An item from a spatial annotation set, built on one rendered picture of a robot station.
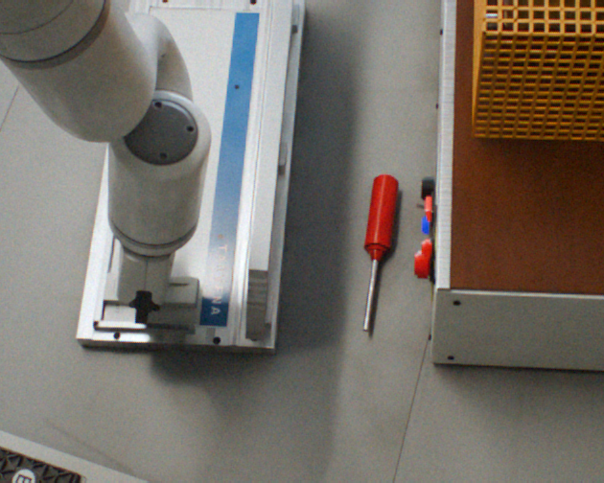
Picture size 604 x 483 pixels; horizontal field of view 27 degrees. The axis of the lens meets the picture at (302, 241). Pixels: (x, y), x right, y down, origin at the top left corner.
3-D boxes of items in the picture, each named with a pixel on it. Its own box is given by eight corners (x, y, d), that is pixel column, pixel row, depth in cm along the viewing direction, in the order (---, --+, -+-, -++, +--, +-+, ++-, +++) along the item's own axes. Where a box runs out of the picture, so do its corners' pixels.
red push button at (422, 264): (414, 255, 125) (415, 241, 122) (433, 256, 125) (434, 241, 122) (413, 287, 124) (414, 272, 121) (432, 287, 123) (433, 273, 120)
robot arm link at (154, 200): (103, 155, 115) (110, 247, 111) (104, 79, 103) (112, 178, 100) (195, 150, 117) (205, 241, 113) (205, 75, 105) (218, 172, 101)
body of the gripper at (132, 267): (120, 159, 118) (118, 212, 128) (104, 258, 113) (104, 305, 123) (199, 170, 118) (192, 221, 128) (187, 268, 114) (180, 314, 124)
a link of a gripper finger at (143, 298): (143, 250, 119) (145, 241, 125) (132, 330, 120) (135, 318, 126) (155, 252, 119) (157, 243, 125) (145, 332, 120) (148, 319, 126)
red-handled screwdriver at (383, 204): (374, 183, 139) (373, 171, 137) (399, 186, 139) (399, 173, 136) (352, 333, 132) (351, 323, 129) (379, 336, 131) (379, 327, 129)
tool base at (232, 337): (134, 5, 152) (128, -13, 149) (306, 9, 150) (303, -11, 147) (81, 346, 133) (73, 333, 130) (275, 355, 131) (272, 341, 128)
